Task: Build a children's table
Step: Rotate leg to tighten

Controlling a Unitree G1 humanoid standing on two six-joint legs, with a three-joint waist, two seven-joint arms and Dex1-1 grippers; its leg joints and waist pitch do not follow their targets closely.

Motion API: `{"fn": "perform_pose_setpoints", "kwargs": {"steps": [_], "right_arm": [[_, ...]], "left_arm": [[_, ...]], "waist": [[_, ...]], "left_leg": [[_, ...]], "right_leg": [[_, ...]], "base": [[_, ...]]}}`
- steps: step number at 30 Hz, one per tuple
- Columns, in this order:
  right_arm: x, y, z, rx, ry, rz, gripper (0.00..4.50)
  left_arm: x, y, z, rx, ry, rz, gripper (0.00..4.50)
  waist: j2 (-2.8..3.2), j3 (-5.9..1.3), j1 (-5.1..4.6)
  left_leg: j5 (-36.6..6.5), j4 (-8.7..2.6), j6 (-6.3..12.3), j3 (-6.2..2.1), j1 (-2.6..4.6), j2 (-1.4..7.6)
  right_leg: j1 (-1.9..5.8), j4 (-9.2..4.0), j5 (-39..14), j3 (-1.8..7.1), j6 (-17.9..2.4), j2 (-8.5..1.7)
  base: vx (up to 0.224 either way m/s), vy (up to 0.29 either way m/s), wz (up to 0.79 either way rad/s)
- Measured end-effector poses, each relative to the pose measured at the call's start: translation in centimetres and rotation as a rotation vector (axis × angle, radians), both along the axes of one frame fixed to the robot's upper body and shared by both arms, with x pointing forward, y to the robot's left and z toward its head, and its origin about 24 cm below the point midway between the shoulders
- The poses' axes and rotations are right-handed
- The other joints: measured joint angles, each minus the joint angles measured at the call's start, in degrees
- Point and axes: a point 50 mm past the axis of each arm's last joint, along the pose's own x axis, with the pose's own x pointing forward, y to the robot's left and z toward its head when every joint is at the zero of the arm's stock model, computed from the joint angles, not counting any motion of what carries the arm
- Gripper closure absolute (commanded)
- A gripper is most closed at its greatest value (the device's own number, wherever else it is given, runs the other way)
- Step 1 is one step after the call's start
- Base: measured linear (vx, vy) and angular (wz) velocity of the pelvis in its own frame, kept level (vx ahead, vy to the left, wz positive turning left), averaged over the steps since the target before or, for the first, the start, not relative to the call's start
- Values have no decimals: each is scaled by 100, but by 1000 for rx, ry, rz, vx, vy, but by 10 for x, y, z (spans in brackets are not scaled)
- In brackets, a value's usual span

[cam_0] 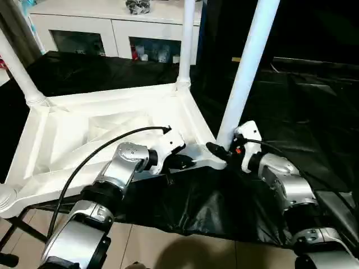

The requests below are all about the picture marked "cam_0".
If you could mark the white plastic table leg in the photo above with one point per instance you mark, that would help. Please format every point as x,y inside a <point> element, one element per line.
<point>19,70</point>
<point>7,199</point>
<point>246,70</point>
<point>186,39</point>

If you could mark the white plastic table top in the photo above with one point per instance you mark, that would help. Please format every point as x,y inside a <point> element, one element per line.
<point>98,112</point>

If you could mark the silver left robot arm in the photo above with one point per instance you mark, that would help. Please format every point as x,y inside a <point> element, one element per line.
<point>120,165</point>

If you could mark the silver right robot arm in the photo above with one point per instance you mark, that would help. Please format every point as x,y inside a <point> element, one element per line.
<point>289,182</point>

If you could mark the small white jar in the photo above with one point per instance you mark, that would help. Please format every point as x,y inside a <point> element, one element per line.
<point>144,57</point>

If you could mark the red box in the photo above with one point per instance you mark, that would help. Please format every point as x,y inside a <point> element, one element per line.
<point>136,51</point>

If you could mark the blue vertical panel edge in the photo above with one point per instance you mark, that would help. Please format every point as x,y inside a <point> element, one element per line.
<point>202,30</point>

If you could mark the black horizontal bar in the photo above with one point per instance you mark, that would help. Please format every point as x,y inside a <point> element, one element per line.
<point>317,61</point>

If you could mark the black plastic mat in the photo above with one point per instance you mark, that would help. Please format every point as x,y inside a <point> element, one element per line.
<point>84,73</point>

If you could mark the white glass-door cabinet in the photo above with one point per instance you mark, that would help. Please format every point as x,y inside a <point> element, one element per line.
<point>117,28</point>

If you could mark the dark furniture with brass label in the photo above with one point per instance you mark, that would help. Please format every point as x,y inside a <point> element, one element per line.
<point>308,25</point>

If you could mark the dark patterned bundle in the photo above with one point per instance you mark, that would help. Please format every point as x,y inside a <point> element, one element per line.
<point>138,6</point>

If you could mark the grey curtain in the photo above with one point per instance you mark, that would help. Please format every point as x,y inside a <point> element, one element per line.
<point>16,30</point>

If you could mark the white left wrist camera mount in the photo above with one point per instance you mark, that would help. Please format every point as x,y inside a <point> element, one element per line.
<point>168,145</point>

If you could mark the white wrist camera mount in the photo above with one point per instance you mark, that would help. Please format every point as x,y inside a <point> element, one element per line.
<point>168,145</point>
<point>249,140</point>

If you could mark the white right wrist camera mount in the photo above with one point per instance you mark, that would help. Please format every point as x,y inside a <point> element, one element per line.
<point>249,140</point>

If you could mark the black folding table frame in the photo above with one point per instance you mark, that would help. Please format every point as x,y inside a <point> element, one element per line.
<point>22,224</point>

